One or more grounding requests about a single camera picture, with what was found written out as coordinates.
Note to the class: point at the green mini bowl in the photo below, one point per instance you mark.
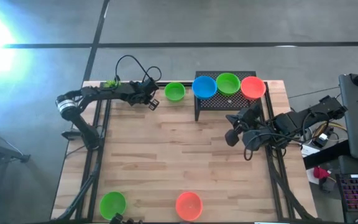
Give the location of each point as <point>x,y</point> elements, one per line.
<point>175,91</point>
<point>228,84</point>
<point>112,205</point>

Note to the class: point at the thick black bar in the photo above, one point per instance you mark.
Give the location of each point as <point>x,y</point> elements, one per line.
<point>328,155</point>

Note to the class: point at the red crumpled item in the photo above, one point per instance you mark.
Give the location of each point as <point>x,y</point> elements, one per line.
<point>320,172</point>

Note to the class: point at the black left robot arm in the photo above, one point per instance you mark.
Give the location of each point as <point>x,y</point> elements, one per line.
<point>73,118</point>

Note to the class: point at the white paper sheet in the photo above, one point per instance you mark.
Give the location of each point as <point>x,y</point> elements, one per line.
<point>309,151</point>

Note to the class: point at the black perforated metal rack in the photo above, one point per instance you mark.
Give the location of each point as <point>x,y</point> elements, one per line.
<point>219,102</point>

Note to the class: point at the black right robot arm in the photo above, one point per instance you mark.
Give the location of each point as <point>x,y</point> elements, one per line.
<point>291,123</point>

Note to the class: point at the red mini bowl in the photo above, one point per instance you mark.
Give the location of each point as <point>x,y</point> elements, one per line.
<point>253,88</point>
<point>189,206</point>

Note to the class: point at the white power adapter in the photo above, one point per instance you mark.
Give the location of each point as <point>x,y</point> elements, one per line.
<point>323,137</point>

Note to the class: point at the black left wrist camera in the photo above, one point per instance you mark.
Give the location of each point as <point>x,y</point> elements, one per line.
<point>151,84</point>

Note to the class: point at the dark grey stand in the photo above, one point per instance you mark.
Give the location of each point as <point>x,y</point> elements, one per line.
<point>24,158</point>

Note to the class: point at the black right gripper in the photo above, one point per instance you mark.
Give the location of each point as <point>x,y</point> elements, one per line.
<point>253,138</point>

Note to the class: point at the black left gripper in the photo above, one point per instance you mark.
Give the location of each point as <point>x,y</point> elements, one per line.
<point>137,93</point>

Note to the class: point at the black aluminium frame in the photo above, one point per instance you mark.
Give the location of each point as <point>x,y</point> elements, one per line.
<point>189,83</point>

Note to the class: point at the green plant in white pot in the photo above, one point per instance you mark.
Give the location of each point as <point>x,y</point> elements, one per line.
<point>110,83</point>

